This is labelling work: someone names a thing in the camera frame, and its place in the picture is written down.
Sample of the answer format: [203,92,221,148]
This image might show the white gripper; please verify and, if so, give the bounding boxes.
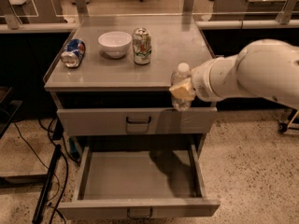
[169,59,222,102]

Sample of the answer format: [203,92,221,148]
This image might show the clear plastic water bottle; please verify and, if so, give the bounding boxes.
[171,63,192,111]

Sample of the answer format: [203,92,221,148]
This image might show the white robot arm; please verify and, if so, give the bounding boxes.
[169,39,299,109]

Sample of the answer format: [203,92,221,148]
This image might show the grey closed top drawer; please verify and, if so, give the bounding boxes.
[57,107,217,136]

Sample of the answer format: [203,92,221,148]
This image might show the grey drawer cabinet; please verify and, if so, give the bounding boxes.
[43,14,228,224]

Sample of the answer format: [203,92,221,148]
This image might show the grey open middle drawer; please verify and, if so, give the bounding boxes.
[59,146,220,220]

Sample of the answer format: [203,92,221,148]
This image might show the green white upright soda can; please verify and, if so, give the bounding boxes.
[132,28,151,65]

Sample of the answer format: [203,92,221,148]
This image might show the white ceramic bowl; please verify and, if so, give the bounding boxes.
[98,31,132,59]

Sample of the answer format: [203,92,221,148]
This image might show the grey background cabinet right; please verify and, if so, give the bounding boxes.
[211,0,286,21]

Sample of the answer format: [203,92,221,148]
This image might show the grey background cabinet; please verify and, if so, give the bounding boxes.
[8,0,65,24]
[211,0,286,21]

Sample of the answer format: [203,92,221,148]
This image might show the wheeled cart base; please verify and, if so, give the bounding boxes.
[278,109,299,133]

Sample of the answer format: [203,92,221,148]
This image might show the blue pepsi can lying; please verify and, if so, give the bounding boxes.
[60,39,86,68]

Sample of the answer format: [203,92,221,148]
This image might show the black bar on floor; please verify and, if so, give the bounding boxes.
[32,145,61,224]

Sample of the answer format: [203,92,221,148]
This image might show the grey background cabinet left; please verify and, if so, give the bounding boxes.
[8,0,65,24]

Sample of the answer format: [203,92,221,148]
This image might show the white horizontal rail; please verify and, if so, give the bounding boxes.
[0,20,299,34]

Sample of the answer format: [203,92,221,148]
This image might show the black cables on floor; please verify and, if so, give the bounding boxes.
[12,115,82,224]

